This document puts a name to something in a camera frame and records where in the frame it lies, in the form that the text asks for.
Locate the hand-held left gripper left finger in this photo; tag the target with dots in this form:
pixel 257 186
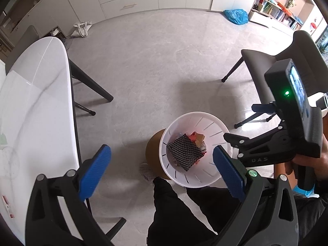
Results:
pixel 96 171

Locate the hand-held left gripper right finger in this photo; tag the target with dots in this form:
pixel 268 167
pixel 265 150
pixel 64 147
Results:
pixel 228 171

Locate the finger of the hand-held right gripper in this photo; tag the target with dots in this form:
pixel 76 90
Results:
pixel 264 108
pixel 234 139

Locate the white slotted waste bin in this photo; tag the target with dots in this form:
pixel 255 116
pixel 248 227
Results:
pixel 194 119

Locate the black foam mesh sleeve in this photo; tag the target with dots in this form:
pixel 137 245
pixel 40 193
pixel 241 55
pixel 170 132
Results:
pixel 184 151

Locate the person's right hand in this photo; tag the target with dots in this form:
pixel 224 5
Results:
pixel 324 166

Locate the grey shoe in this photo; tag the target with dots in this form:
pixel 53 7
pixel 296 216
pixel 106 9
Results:
pixel 147 172

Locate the brown leather seat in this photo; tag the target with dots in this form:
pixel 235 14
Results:
pixel 280 170

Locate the black chair leg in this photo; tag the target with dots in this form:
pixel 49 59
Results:
pixel 115 224

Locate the brown round stool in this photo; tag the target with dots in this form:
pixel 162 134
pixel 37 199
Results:
pixel 153 148

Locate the person's black trousers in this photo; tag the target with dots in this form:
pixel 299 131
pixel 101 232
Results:
pixel 174 210

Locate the paper slip with red label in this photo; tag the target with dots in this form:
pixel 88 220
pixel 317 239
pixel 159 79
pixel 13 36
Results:
pixel 7 206

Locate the blue plastic bag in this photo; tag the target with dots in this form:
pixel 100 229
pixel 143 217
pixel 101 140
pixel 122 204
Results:
pixel 237 16

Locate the pale green paper scrap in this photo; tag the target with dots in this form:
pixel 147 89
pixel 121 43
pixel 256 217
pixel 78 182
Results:
pixel 3 139

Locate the wooden bookshelf with books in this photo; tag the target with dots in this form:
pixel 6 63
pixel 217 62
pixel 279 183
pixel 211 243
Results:
pixel 279 7

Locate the white tote bag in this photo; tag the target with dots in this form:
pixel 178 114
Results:
pixel 82 29

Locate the wooden wall niche shelf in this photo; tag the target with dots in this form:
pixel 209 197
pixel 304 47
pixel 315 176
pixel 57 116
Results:
pixel 21 7

